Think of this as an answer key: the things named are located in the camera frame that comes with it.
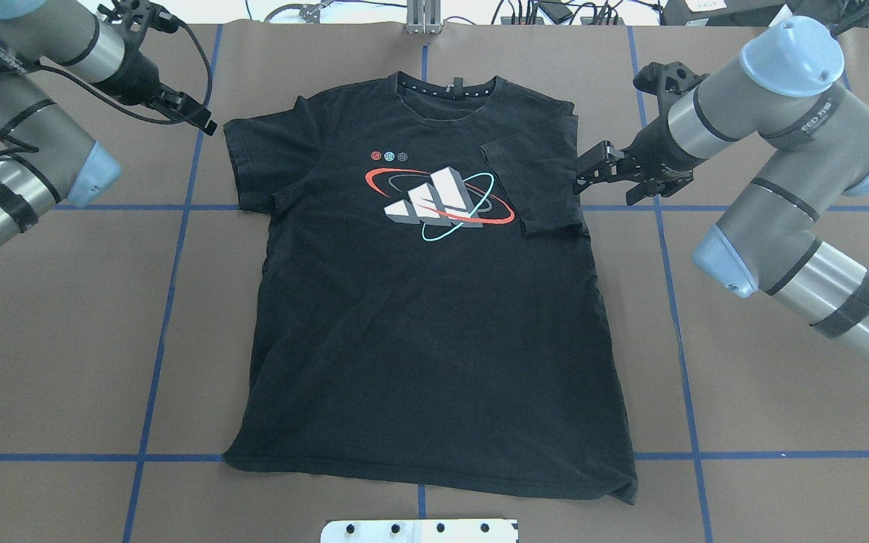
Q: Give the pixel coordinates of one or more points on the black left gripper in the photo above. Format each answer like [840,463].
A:
[136,77]

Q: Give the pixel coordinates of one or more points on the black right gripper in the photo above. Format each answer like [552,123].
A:
[654,145]

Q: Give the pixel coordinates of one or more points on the black graphic t-shirt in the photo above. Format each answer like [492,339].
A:
[428,310]

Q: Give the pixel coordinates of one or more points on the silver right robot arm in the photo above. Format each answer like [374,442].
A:
[785,86]

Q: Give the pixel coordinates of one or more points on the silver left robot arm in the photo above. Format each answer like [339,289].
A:
[47,158]

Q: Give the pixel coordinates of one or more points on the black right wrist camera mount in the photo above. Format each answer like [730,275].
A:
[664,80]

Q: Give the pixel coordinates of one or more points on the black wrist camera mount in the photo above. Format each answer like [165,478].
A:
[664,80]
[135,18]

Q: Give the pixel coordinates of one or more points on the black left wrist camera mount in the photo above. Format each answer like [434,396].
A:
[135,18]

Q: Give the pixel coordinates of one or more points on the grey metal bracket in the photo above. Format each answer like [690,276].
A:
[424,17]

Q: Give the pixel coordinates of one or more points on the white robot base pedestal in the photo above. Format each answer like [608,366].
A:
[422,530]

